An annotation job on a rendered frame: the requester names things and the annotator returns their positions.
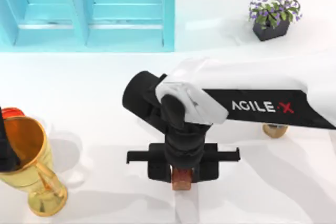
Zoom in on reddish brown bottle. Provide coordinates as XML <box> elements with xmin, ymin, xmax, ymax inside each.
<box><xmin>171</xmin><ymin>167</ymin><xmax>193</xmax><ymax>191</ymax></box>

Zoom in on small gold trophy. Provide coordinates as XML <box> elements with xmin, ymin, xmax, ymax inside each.
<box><xmin>262</xmin><ymin>123</ymin><xmax>289</xmax><ymax>139</ymax></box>

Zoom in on purple flowers in black pot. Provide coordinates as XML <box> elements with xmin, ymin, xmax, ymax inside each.
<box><xmin>247</xmin><ymin>0</ymin><xmax>303</xmax><ymax>42</ymax></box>

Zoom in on large gold trophy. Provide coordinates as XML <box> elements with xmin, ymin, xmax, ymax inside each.
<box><xmin>0</xmin><ymin>116</ymin><xmax>68</xmax><ymax>217</ymax></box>

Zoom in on light blue rack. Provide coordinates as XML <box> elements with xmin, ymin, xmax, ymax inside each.
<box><xmin>0</xmin><ymin>0</ymin><xmax>176</xmax><ymax>52</ymax></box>

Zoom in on red object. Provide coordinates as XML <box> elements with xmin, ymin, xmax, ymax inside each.
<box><xmin>3</xmin><ymin>106</ymin><xmax>26</xmax><ymax>118</ymax></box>

